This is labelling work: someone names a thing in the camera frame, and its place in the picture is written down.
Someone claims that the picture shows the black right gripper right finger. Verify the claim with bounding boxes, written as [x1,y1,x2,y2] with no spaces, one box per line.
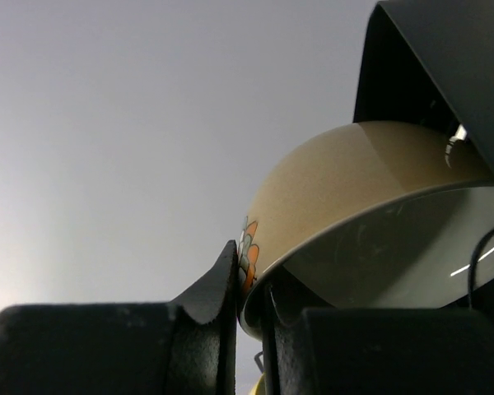
[262,287,494,394]

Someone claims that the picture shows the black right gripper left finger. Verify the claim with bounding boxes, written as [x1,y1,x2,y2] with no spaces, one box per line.
[0,241,238,394]

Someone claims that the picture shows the beige floral bowl back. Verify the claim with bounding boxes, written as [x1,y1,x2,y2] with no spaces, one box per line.
[238,121,494,338]

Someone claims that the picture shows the yellow patterned bowl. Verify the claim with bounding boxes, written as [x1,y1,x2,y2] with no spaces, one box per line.
[249,374,266,395]

